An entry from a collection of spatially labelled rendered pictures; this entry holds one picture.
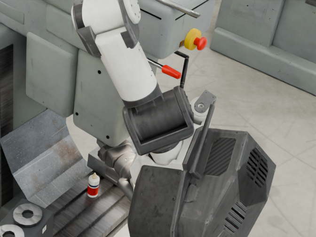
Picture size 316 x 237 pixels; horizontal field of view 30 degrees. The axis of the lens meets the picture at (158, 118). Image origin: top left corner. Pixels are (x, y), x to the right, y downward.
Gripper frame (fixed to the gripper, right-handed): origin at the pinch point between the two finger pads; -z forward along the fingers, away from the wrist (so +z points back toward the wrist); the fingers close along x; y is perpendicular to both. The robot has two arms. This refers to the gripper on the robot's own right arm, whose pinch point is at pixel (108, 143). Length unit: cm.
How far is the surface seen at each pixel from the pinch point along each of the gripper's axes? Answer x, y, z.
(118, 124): 5.2, -18.2, 11.3
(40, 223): 33.0, 8.4, 16.2
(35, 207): 32.1, 7.0, 10.4
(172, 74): 1, -47, 27
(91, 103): 9.9, -21.8, 2.3
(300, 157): -198, 123, -50
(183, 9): 2, -66, 27
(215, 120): -166, 122, -107
